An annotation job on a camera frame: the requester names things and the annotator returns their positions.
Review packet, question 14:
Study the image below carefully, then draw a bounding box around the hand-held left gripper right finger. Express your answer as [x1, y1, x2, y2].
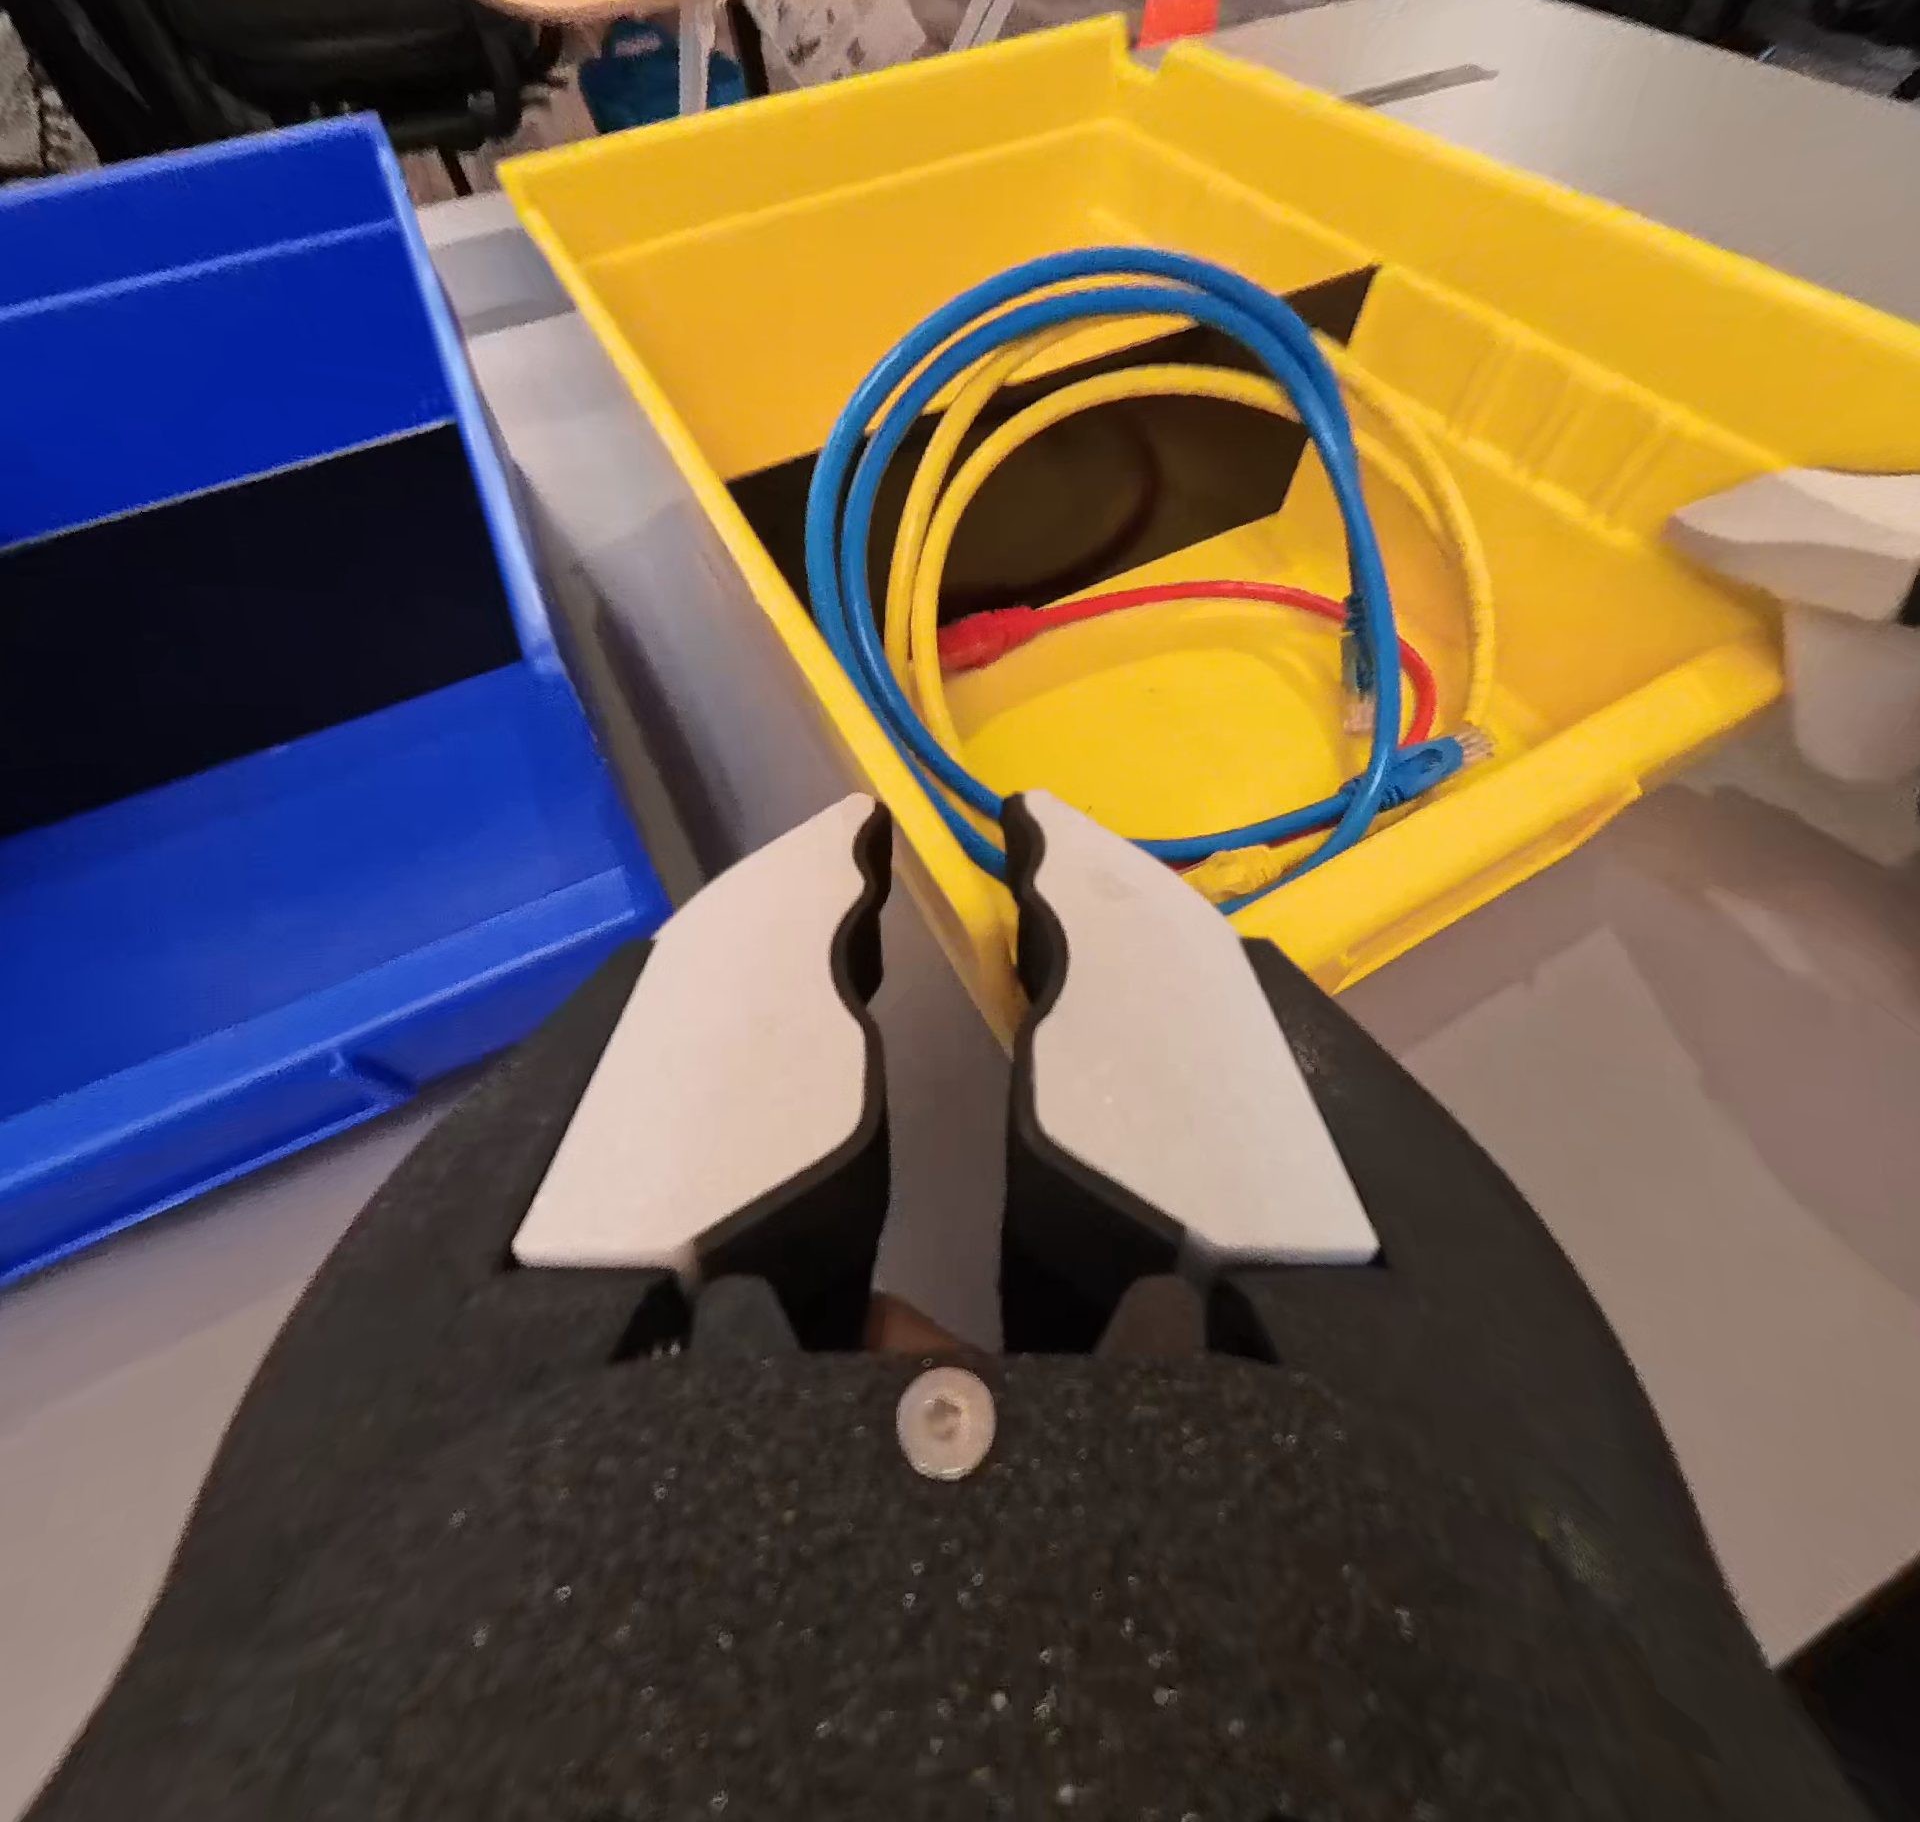
[997, 790, 1381, 1351]

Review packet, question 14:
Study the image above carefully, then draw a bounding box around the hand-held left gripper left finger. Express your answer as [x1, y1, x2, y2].
[507, 791, 894, 1351]

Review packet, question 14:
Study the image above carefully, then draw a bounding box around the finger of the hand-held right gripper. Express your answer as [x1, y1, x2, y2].
[1661, 465, 1920, 790]

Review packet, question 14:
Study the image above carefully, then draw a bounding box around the yellow plastic bin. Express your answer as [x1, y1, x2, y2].
[501, 13, 1920, 1049]

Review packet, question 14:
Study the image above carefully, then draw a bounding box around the blue plastic bin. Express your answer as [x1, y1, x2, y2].
[0, 111, 675, 1282]

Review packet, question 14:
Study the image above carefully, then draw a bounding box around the red ethernet cable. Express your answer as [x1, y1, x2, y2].
[940, 583, 1442, 865]

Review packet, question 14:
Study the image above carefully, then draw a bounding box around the yellow ethernet cable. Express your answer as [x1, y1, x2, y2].
[888, 335, 1499, 911]

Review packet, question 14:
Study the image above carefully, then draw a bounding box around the blue ethernet cable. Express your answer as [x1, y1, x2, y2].
[804, 245, 1462, 876]

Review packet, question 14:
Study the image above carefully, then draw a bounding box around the black bin divider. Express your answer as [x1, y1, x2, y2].
[727, 263, 1381, 611]
[0, 418, 526, 842]

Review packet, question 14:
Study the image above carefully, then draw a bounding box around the blue container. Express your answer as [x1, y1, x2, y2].
[576, 13, 750, 133]

